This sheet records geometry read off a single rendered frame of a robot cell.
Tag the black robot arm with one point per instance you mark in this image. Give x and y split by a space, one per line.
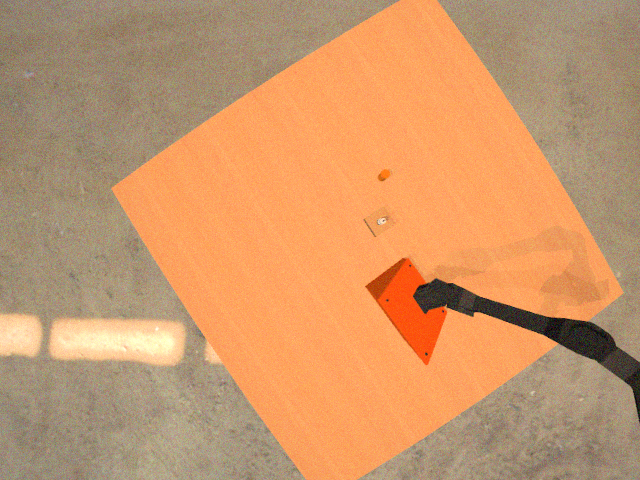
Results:
585 338

